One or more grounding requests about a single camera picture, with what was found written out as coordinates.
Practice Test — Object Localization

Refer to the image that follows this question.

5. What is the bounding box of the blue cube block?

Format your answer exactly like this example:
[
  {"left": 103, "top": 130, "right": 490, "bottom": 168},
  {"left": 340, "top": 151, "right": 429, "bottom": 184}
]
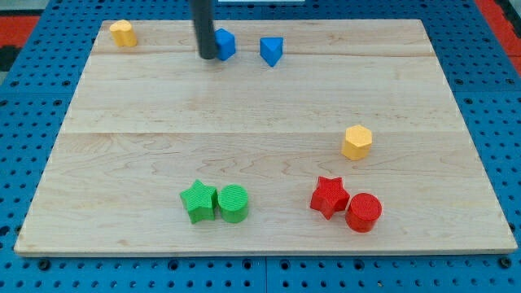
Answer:
[{"left": 215, "top": 28, "right": 236, "bottom": 61}]

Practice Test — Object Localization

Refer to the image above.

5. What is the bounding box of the red cylinder block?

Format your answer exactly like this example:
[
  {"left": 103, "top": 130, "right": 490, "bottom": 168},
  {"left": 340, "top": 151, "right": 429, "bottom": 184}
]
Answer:
[{"left": 345, "top": 193, "right": 383, "bottom": 233}]

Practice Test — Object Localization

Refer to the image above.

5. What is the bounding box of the yellow hexagon block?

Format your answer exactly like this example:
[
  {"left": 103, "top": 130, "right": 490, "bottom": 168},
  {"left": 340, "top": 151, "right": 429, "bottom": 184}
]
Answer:
[{"left": 341, "top": 125, "right": 373, "bottom": 160}]

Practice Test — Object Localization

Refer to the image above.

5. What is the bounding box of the blue triangle block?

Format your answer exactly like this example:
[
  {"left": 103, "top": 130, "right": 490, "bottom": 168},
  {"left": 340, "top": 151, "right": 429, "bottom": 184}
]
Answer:
[{"left": 260, "top": 37, "right": 284, "bottom": 67}]

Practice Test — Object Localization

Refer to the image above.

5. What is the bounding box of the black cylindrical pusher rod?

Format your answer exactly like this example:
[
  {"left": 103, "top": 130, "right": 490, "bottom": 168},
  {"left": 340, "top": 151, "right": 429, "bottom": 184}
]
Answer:
[{"left": 190, "top": 0, "right": 217, "bottom": 59}]

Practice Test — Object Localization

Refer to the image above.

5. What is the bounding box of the light wooden board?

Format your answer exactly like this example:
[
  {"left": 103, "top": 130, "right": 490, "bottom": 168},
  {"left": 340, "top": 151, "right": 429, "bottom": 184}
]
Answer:
[{"left": 15, "top": 20, "right": 517, "bottom": 257}]

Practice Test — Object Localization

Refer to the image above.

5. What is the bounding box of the yellow heart block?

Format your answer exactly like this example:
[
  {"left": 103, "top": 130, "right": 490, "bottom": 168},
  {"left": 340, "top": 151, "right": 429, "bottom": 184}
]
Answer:
[{"left": 109, "top": 20, "right": 138, "bottom": 47}]

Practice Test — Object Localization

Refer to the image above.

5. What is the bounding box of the green star block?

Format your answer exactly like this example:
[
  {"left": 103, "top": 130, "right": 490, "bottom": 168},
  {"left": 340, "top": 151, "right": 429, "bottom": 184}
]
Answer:
[{"left": 180, "top": 179, "right": 217, "bottom": 224}]

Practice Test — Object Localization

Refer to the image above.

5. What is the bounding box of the red star block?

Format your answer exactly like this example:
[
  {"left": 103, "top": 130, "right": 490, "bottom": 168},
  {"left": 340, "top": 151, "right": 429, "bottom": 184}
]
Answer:
[{"left": 310, "top": 177, "right": 350, "bottom": 220}]

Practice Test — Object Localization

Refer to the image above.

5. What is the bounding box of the green cylinder block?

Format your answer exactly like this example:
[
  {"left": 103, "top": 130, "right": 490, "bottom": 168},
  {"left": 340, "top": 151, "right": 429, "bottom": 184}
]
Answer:
[{"left": 217, "top": 185, "right": 248, "bottom": 223}]

